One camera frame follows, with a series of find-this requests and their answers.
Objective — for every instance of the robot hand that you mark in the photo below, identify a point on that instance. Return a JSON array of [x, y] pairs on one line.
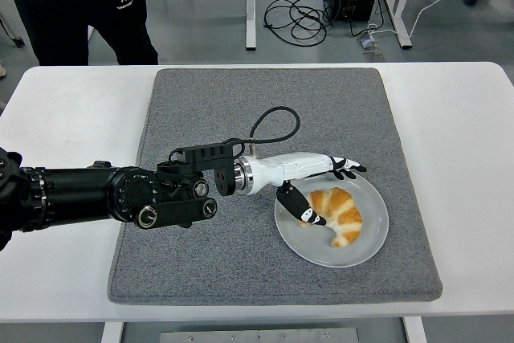
[[297, 166]]

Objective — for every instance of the croissant bread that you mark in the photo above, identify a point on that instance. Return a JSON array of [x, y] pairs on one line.
[[345, 214]]

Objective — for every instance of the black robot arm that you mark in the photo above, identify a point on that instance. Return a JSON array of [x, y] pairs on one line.
[[80, 190]]

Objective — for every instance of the pale blue round plate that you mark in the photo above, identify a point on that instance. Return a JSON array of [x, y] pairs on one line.
[[353, 254]]

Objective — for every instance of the grey fabric mat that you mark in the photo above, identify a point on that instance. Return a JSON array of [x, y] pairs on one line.
[[209, 110]]

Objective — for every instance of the floor socket box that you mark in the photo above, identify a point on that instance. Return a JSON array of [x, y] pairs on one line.
[[367, 43]]

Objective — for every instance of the white desk leg with foot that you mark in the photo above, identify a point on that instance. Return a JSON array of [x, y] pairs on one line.
[[403, 37]]

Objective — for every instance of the white table leg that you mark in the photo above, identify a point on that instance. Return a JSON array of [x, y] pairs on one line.
[[111, 333], [415, 331]]

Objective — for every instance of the person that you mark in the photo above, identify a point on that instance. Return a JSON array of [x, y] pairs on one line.
[[52, 17]]

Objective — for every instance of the grey stand leg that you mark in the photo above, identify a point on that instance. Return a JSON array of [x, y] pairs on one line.
[[14, 35]]

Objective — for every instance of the white desk post with foot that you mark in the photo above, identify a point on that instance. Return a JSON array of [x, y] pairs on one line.
[[250, 5]]

